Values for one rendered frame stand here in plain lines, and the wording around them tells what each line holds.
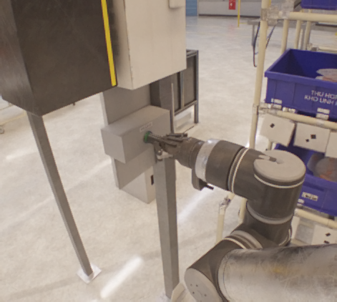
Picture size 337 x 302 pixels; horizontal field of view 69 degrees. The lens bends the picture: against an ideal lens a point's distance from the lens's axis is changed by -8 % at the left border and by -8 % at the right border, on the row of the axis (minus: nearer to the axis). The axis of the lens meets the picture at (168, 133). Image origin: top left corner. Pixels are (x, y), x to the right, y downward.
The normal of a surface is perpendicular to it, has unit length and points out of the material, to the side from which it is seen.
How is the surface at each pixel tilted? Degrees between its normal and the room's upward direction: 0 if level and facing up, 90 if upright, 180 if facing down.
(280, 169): 0
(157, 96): 90
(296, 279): 62
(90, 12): 90
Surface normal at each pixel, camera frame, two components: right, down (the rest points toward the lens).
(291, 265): -0.79, -0.59
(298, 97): -0.58, 0.48
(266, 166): -0.13, -0.85
